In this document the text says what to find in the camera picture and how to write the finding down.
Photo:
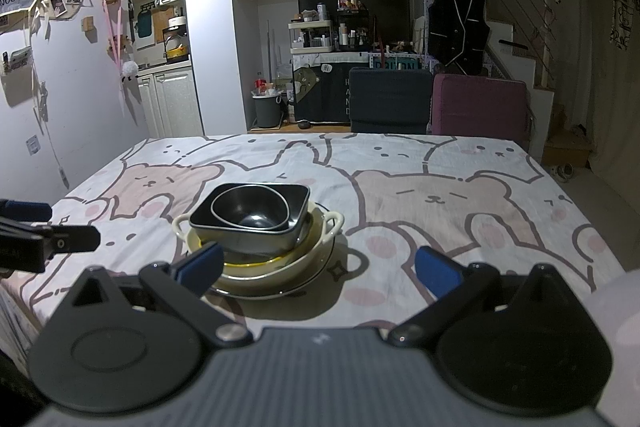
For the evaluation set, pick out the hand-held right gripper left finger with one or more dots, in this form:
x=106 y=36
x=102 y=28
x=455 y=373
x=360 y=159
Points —
x=200 y=269

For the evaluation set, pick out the yellow rim lemon print bowl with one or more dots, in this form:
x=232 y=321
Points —
x=250 y=263

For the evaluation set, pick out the teal lettered sign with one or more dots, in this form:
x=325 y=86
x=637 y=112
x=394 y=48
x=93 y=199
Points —
x=395 y=63

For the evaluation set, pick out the white plate black rim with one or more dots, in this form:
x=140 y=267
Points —
x=315 y=274

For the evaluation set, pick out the white kitchen base cabinet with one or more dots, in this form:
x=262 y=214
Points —
x=170 y=102

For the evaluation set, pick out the grey sneaker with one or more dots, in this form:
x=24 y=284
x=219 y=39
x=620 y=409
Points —
x=562 y=172

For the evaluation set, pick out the black vest white trim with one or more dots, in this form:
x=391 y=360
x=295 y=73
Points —
x=457 y=27

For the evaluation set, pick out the round steel bowl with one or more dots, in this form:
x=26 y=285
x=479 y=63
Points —
x=250 y=212

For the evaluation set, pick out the rectangular steel tray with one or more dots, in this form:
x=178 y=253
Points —
x=250 y=244

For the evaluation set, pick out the black wall panel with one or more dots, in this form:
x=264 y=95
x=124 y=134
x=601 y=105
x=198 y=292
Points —
x=390 y=7

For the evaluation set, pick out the yellow pot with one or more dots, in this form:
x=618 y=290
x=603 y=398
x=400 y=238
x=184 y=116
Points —
x=176 y=52

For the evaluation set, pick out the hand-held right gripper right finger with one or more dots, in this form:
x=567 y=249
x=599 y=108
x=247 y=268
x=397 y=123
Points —
x=440 y=272

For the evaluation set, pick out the black lettered cabinet curtain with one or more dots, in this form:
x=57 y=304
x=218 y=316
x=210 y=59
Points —
x=325 y=97

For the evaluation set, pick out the pink ribbon with pompom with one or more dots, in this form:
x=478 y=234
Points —
x=117 y=42

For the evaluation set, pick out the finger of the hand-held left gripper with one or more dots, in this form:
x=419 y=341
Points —
x=25 y=211
x=70 y=238

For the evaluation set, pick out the bear print tablecloth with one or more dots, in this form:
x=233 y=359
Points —
x=450 y=207

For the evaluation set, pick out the dark blue chair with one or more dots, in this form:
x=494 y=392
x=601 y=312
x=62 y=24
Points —
x=390 y=99

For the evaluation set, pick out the grey trash bin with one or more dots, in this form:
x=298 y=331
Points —
x=267 y=112

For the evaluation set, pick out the small dark oval object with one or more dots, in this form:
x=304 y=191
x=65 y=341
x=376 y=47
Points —
x=304 y=124

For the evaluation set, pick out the maroon chair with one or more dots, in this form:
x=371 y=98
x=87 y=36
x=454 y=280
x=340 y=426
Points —
x=480 y=112

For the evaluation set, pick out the white shelf organizer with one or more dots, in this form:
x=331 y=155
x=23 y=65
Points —
x=310 y=37

